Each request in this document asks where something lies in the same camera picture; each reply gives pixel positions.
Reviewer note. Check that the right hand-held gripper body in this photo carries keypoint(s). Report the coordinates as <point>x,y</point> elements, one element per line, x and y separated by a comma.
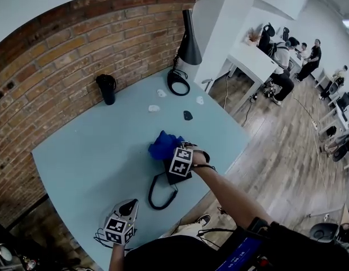
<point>180,166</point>

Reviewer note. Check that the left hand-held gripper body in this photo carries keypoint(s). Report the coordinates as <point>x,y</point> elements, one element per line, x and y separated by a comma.
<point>116,226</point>

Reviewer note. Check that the blue cloth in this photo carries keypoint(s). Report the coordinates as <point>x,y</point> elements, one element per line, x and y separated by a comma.
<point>161,147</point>

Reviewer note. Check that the person's right forearm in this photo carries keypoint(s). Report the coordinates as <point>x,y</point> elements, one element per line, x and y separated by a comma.
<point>230,193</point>

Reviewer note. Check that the person's left forearm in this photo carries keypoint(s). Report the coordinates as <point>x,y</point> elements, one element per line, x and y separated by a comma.
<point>117,257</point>

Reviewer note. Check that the person's right hand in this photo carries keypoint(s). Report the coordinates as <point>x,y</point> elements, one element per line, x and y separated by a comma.
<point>199,158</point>

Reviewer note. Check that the small black plastic piece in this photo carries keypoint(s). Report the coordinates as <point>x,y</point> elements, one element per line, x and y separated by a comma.
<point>188,115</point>

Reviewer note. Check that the person's beige trouser leg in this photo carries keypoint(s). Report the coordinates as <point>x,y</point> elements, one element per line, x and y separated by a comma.
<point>188,229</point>

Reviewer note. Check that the small white plastic piece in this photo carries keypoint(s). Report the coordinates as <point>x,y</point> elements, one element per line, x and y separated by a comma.
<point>161,92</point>
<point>199,100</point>
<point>154,108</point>

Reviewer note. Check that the person's black shirt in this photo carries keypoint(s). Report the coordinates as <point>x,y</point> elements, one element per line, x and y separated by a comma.
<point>174,254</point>

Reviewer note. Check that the black tumbler bottle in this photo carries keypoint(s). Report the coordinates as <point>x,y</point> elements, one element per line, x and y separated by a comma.
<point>109,96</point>

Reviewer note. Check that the black chest-mounted screen device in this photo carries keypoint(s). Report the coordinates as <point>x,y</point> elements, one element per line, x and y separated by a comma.
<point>242,254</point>

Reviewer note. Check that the round white object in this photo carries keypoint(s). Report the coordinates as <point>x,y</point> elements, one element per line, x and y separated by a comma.
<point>5,254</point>

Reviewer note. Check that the black desk lamp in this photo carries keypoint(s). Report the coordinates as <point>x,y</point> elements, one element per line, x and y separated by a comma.
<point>189,51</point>

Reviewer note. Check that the large white office desk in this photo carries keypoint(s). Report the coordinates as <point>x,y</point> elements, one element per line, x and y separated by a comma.
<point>253,61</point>

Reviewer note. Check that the white power strip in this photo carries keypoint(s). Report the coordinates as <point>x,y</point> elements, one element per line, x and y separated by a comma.
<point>314,124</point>

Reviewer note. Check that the dried potted plant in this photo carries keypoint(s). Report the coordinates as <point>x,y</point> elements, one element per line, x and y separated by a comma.
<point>251,35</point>

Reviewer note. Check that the black bag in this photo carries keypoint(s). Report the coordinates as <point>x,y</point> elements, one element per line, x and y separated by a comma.
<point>331,131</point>

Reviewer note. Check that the black round-back office chair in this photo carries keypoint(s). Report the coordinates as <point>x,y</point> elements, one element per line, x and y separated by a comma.
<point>323,231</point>

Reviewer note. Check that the tall black office chair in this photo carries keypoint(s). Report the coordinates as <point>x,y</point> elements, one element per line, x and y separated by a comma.
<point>268,31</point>

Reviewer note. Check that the light wooden desk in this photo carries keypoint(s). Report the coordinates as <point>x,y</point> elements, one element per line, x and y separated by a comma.
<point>346,216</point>

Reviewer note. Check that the grey metal bracket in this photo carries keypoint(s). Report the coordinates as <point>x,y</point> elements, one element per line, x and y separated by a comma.
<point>207,80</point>

